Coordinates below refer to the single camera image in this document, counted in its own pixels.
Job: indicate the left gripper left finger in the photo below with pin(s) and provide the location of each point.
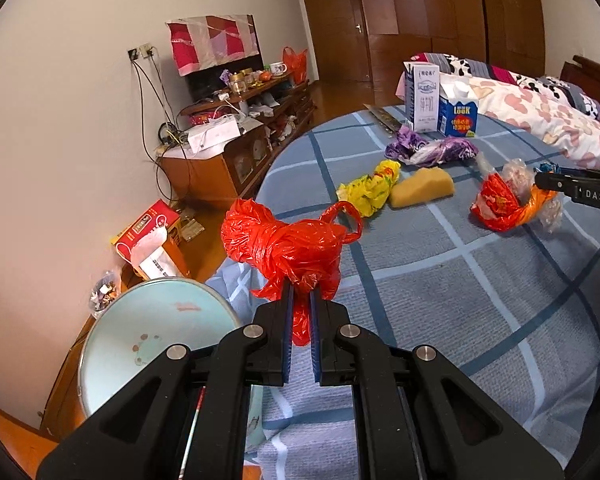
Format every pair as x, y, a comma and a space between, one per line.
288, 302

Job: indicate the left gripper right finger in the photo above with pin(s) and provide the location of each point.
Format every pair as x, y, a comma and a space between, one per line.
315, 339

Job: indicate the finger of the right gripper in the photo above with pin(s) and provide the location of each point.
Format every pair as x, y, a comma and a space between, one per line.
550, 168
552, 181

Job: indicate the clear and orange snack bag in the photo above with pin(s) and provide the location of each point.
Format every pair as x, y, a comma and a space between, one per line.
509, 198

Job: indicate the red plastic bag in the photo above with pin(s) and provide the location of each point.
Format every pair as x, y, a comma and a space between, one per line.
305, 253

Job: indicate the yellow printed plastic bag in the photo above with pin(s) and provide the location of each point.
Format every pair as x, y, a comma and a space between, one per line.
369, 193

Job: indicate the purple plastic wrapper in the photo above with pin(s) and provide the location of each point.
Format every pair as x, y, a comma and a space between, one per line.
412, 149

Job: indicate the pink heart pattern quilt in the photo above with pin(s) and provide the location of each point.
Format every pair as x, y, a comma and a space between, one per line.
549, 120

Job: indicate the blue small drink carton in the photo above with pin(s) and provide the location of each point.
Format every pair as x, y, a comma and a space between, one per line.
458, 109

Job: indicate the wooden headboard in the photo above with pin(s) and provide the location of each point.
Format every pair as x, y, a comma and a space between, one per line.
585, 73

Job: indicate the yellow sponge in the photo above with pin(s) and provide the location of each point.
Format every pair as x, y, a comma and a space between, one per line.
424, 186

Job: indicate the blue plaid bed sheet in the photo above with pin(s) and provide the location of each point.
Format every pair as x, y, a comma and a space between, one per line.
518, 313

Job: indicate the black white spotted pillow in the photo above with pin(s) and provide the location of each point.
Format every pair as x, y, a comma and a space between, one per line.
549, 86

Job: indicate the white tall milk carton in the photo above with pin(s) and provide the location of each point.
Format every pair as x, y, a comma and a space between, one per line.
421, 96

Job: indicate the light blue enamel basin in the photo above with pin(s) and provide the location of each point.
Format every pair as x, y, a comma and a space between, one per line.
142, 323

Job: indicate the white paper shopping bag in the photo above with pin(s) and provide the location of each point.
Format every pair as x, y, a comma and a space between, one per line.
151, 260

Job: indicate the dark flat snack packet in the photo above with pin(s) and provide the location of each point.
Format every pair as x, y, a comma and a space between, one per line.
386, 120

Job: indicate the wooden wardrobe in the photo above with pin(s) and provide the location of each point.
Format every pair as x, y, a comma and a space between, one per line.
506, 33

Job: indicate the red cardboard box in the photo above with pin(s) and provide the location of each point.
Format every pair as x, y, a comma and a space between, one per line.
159, 215

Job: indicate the clear bag of wrappers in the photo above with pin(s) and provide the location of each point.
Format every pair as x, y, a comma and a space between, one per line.
104, 292

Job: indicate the wooden TV cabinet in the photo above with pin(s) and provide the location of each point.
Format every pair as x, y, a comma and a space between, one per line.
238, 171

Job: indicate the white flat box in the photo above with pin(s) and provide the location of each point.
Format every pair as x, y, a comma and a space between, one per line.
209, 140

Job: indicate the glass jar with gold lid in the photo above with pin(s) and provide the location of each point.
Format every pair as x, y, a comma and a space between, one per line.
237, 83

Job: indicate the white mug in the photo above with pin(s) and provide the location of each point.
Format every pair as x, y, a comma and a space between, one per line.
278, 69

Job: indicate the orange plastic bag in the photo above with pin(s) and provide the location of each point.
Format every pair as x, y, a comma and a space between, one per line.
297, 64

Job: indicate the brown wooden door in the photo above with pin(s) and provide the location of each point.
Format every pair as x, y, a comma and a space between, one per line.
339, 39

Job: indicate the television with patchwork cover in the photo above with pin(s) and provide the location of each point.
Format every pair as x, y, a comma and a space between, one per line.
206, 46

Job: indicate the wall power socket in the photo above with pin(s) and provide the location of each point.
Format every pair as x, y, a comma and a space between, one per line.
143, 51

